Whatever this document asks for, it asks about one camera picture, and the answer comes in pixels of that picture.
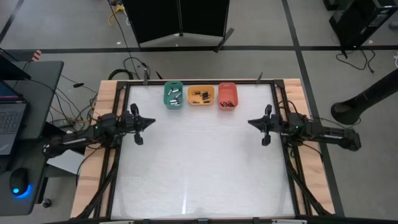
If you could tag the red white striped marker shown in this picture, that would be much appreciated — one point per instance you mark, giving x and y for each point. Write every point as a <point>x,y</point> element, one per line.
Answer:
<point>36,55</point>

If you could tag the black caster wheel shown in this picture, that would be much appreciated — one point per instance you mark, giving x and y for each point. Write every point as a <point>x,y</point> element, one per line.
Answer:
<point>46,203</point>

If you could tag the orange plastic bin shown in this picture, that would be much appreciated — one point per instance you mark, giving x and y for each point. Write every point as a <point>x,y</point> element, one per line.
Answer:
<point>227,88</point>

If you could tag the open dark laptop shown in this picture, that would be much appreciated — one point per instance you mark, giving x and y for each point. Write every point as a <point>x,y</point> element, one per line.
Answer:
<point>11,124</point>

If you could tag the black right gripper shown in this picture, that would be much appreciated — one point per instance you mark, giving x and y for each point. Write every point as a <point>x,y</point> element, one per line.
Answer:
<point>276,123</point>

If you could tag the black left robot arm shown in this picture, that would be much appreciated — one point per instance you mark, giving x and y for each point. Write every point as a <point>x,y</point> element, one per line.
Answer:
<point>74,140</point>

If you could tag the black equipment cart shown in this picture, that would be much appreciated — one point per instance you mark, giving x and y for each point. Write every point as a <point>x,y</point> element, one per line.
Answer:
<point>357,21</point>

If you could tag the white light bar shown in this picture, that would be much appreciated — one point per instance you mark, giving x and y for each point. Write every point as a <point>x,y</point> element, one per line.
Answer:
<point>117,222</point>
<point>289,221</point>

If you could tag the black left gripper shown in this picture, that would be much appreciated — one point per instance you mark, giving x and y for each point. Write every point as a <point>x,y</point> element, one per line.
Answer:
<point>127,121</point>

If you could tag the black computer mouse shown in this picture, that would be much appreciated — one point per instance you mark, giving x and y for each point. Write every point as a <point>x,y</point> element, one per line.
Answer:
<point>18,182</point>

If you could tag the yellow plastic bin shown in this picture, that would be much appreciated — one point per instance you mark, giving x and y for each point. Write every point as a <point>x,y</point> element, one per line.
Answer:
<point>190,103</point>

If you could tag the black flat monitor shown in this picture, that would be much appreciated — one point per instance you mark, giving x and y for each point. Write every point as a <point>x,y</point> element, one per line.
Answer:
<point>9,70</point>

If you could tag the teal plastic bin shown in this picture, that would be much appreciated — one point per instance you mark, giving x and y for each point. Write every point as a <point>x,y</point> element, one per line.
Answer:
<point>166,105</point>

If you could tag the grey flat panel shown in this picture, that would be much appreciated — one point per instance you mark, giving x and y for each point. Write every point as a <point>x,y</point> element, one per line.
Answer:
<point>63,161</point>

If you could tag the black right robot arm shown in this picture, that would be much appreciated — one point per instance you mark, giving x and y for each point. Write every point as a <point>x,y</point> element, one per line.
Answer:
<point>329,137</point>

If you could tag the grey metal bracket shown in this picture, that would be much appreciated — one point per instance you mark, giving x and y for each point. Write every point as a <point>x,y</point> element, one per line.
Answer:
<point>259,77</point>
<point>145,77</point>

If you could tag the dark grey desk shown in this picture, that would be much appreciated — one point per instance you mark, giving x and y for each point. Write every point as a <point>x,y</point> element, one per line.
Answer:
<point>43,93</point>

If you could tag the black cylindrical tube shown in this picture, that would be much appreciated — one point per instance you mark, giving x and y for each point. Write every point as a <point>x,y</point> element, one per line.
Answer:
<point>367,93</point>

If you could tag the black folding screen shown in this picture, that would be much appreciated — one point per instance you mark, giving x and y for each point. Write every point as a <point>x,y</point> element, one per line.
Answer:
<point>155,18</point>

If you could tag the black aluminium table frame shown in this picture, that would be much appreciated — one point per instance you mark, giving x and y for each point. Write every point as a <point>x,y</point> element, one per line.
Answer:
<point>122,84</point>

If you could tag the wooden base board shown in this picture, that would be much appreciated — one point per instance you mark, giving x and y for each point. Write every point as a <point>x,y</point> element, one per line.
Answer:
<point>105,90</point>

